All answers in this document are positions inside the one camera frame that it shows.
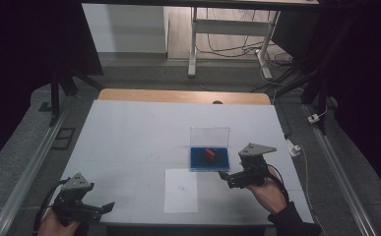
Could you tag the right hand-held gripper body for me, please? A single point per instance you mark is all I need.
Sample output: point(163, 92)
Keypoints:
point(252, 170)

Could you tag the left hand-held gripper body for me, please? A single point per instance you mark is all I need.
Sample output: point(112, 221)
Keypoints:
point(73, 203)

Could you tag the blue ink pad box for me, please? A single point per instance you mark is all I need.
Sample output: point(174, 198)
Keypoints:
point(210, 154)

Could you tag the red stamp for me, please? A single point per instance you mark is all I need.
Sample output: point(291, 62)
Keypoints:
point(209, 153)

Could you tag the person's right hand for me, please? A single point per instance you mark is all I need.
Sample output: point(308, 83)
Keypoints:
point(270, 193)

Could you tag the person's left hand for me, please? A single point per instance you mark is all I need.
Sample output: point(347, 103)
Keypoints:
point(55, 227)

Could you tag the white paper sheet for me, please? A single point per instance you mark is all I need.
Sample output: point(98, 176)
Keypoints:
point(180, 191)

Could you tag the white plug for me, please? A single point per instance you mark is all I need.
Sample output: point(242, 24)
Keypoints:
point(293, 149)

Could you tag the white table cover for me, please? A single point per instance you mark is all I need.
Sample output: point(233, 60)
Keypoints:
point(139, 141)

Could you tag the white power adapter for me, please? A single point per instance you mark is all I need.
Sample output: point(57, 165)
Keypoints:
point(313, 118)

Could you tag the black metal stand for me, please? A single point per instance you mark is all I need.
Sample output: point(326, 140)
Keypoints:
point(316, 88)

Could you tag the black tripod stand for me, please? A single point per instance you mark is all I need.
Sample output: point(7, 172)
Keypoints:
point(56, 95)

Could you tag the white cabinet panel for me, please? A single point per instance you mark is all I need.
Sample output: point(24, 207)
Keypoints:
point(125, 29)

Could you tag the aluminium rail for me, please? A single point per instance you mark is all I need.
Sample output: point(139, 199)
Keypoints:
point(342, 183)
point(30, 167)

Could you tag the black floor frame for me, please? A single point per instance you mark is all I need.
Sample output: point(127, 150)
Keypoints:
point(57, 139)

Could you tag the white desk frame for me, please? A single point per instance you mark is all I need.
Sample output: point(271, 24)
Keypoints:
point(230, 28)

